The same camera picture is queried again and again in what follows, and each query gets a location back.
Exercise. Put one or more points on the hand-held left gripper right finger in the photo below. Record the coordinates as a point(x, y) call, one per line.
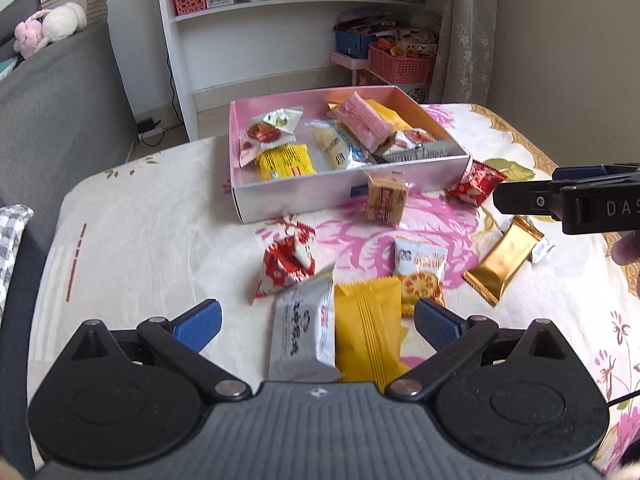
point(440, 325)

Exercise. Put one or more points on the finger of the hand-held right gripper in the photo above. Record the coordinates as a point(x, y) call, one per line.
point(580, 172)
point(530, 200)

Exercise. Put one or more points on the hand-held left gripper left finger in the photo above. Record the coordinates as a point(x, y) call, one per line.
point(197, 325)

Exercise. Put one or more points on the silver blue chocolate packet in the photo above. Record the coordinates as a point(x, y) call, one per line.
point(541, 250)

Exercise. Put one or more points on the orange lotus-root snack packet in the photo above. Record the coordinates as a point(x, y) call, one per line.
point(420, 272)

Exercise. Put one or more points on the red white snack packet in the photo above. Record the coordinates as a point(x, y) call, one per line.
point(285, 265)
point(475, 182)

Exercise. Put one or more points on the gold foil bar packet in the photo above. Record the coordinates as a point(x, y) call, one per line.
point(505, 265)

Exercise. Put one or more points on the plain yellow snack packet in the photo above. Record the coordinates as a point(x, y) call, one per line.
point(392, 115)
point(370, 330)

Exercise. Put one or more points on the white black-print snack packet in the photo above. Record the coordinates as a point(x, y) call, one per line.
point(302, 330)

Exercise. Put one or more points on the white nut-picture snack packet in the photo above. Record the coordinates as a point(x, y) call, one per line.
point(415, 142)
point(262, 132)

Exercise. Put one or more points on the tan cube snack packet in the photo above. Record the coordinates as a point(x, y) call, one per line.
point(385, 200)

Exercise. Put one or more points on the pink cardboard box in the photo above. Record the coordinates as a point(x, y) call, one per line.
point(300, 200)

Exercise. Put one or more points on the yellow printed snack packet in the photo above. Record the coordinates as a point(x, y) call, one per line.
point(286, 162)

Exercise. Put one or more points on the pink snack packet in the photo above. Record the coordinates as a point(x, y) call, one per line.
point(360, 120)

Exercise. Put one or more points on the clear blue-print snack packet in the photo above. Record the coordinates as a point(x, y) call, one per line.
point(340, 146)

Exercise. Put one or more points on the person's right hand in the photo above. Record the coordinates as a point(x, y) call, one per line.
point(631, 255)

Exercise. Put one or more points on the grey floral curtain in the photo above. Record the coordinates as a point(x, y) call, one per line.
point(465, 30)

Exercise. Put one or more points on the large pink basket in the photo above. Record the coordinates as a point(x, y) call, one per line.
point(400, 65)

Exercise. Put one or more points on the white printed storage box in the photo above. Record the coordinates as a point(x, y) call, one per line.
point(370, 82)

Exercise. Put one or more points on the grey checkered pillow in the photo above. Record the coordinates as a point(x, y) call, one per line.
point(12, 250)

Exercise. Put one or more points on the blue basket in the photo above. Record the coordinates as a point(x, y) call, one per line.
point(352, 44)

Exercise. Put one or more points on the grey sofa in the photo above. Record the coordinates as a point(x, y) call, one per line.
point(55, 110)

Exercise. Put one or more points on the white bookshelf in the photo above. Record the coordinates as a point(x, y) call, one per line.
point(250, 50)

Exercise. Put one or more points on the teal cushion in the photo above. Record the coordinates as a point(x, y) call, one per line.
point(7, 67)

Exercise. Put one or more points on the small pink lattice basket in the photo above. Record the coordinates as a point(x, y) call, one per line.
point(189, 2)

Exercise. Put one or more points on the pink white plush toy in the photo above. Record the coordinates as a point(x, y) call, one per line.
point(55, 25)

